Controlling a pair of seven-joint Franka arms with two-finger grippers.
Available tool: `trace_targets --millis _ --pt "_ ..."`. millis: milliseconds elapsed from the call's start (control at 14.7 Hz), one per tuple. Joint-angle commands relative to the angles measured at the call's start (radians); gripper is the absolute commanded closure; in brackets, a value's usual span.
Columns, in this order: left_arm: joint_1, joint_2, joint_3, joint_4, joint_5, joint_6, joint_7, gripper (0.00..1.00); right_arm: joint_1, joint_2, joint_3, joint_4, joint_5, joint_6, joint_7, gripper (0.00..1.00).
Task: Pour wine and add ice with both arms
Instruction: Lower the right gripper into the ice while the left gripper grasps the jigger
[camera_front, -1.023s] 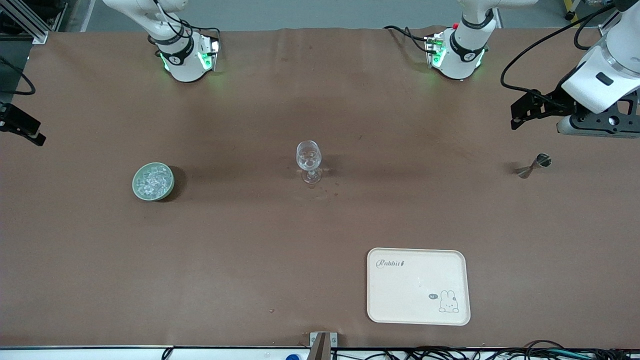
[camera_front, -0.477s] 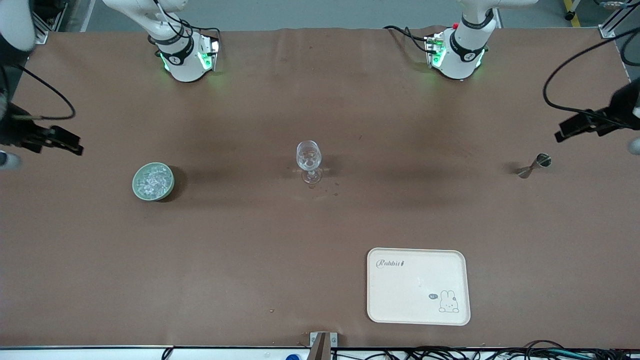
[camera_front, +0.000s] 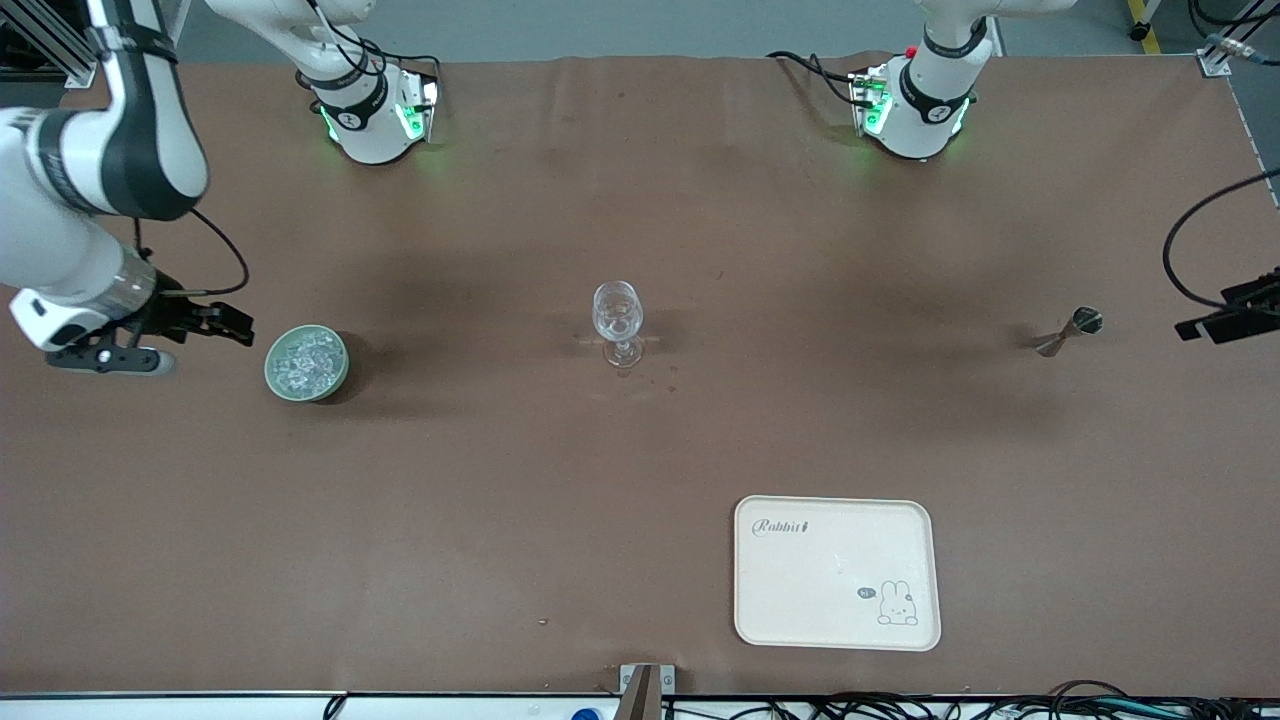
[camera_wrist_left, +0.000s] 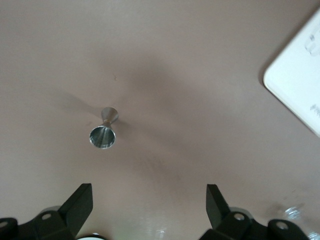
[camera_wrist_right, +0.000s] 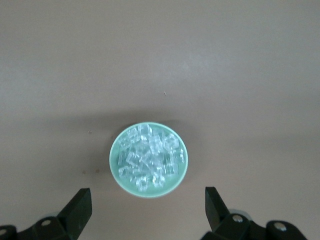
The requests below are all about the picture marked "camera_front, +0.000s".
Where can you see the green round bowl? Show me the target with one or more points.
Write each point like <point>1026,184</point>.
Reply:
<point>340,375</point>

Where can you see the small metal bracket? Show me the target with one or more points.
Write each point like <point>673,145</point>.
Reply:
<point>668,678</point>

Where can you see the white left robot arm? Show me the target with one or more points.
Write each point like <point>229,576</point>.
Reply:
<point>925,110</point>

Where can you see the pile of ice cubes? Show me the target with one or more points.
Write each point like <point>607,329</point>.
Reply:
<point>305,362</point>

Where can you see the black caster wheel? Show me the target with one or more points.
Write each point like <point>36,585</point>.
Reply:
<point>1140,31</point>

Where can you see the brown table cover sheet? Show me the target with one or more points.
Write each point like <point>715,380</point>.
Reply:
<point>500,500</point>

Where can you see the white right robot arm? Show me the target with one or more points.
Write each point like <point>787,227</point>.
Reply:
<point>150,150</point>

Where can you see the aluminium frame profile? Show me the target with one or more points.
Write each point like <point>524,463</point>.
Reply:
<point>1216,58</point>
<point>40,40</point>

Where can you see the metal jigger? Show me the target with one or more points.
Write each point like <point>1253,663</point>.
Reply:
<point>1068,332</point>

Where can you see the cream tray with rabbit print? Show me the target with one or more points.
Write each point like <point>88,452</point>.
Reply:
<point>835,560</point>

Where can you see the clear wine glass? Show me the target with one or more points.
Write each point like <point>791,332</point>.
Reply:
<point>617,315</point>

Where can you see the brown wedge post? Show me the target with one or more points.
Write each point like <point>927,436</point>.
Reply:
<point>640,700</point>

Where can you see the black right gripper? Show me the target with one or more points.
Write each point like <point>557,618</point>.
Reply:
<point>167,315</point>

